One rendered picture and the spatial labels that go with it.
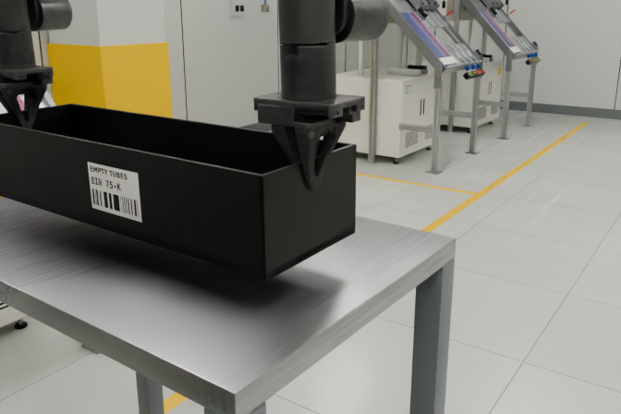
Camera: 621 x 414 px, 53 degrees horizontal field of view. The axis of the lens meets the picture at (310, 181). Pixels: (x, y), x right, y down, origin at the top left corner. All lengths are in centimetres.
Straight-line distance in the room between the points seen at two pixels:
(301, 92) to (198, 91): 451
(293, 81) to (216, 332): 26
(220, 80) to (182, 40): 54
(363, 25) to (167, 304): 36
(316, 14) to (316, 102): 8
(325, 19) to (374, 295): 30
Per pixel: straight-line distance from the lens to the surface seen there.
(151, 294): 72
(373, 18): 68
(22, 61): 105
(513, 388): 207
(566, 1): 724
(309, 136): 62
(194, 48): 508
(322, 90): 62
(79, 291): 76
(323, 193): 69
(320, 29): 62
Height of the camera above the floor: 111
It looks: 16 degrees down
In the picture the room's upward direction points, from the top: straight up
